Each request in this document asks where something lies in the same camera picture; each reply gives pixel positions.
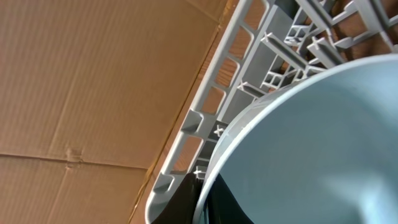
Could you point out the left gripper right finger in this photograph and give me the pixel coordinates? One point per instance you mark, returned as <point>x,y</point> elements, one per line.
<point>222,207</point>

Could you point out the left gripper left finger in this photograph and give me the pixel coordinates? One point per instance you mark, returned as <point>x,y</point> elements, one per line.
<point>181,207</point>

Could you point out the light blue bowl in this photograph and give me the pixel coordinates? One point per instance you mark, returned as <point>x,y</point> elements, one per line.
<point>323,150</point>

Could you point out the brown cardboard sheet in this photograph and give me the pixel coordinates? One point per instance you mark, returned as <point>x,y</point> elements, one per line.
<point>90,90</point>

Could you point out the grey plastic dish rack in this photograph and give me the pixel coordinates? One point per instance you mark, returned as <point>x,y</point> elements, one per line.
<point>294,40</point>

